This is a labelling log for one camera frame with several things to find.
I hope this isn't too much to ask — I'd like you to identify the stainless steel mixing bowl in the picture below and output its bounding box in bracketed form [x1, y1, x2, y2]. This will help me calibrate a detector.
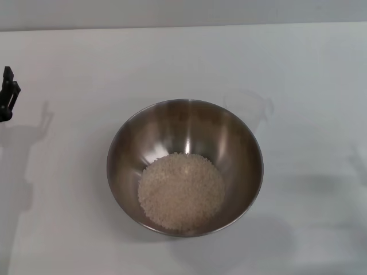
[106, 99, 265, 238]

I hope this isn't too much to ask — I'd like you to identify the clear plastic measuring cup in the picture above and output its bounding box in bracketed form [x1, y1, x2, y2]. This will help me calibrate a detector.
[222, 88, 275, 130]

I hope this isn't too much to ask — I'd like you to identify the white raw rice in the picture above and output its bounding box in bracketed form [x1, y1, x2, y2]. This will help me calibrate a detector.
[137, 152, 226, 232]

